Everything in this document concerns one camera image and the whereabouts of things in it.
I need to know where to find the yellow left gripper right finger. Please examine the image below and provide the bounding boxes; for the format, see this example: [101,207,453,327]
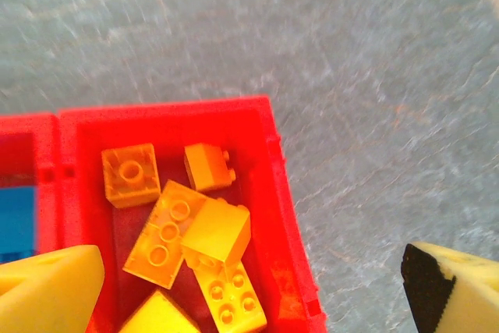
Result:
[400,242,499,333]

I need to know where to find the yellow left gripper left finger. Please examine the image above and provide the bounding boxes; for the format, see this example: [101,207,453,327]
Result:
[0,245,105,333]

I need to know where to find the long orange lego brick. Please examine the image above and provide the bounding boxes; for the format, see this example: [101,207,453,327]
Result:
[122,179,207,290]

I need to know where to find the blue lego brick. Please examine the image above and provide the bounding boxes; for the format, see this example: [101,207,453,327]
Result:
[0,187,39,266]

